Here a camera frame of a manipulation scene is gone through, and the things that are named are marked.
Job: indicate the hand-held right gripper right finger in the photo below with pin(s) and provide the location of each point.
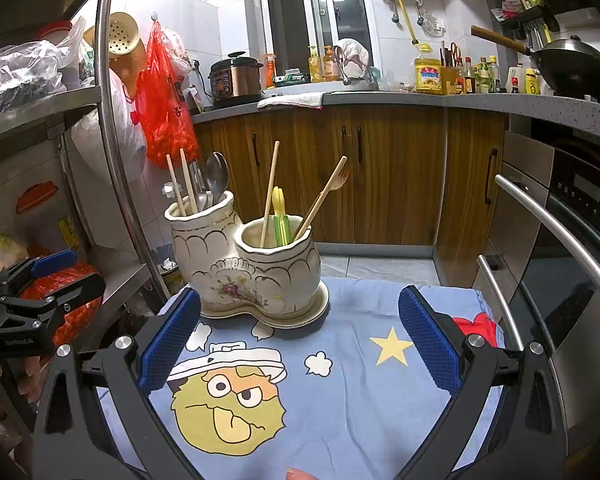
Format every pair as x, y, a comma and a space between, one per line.
430, 340

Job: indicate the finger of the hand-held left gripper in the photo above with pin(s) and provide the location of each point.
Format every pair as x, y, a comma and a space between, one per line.
77, 290
55, 262

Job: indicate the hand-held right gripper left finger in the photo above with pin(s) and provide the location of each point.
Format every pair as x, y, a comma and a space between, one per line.
172, 340

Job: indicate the floral ceramic utensil holder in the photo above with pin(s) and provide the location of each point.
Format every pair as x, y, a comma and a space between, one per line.
280, 270

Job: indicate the silver fork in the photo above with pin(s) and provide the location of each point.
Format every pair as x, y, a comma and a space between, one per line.
203, 187
195, 175

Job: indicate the silver spoon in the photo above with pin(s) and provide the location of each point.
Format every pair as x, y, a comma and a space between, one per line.
217, 170

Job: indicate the person's left hand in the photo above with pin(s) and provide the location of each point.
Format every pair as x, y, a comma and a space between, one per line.
30, 377

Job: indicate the person's right hand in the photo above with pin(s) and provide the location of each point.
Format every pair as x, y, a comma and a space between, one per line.
300, 474

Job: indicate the red net bag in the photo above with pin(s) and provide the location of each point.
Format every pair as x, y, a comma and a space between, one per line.
75, 330

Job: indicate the pale green cabbage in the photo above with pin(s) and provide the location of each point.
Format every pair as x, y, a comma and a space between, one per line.
5, 252

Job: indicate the blue cartoon printed cloth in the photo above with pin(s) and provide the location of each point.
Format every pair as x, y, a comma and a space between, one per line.
340, 410

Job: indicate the cream ceramic drip tray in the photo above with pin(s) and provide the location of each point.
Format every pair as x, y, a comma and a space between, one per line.
310, 310

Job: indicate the white plastic bag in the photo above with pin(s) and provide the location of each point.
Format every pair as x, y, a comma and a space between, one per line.
110, 145

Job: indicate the stainless steel shelf rack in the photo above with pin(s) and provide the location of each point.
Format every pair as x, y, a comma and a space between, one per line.
40, 119

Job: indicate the built-in stainless oven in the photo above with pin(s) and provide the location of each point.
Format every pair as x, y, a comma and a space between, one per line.
580, 270

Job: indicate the wooden kitchen cabinets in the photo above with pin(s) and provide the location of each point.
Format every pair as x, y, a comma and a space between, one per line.
395, 175

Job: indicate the clear plastic bag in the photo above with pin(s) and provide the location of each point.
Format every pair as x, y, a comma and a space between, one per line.
20, 80

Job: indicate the red plastic bag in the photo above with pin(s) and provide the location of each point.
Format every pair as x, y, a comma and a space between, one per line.
165, 105

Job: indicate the yellow colander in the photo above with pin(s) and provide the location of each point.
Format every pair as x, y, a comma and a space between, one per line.
122, 35

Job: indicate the copper rice cooker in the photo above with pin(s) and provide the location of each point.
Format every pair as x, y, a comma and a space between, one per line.
235, 80

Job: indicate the yellow knife block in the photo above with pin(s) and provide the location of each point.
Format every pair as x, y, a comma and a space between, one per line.
450, 77

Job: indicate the large yellow oil jug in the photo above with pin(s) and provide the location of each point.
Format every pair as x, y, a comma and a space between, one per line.
427, 75

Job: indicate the white dish cloth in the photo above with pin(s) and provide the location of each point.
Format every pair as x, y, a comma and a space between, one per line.
292, 100

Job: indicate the row of condiment bottles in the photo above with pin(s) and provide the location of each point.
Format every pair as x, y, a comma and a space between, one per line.
492, 77

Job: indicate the orange spray bottle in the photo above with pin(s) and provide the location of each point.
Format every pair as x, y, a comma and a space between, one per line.
270, 70

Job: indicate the green box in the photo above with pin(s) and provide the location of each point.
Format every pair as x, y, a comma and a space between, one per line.
292, 79

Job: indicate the amber bottle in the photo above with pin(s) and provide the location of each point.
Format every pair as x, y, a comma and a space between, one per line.
328, 65

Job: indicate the white rag on faucet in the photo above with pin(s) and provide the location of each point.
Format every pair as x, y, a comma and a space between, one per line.
352, 52

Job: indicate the small yellow bottle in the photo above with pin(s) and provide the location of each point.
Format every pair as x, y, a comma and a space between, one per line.
314, 65

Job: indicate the dark window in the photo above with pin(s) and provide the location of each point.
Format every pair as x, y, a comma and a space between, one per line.
290, 10

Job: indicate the wall spice rack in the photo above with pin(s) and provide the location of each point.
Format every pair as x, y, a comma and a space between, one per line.
522, 10

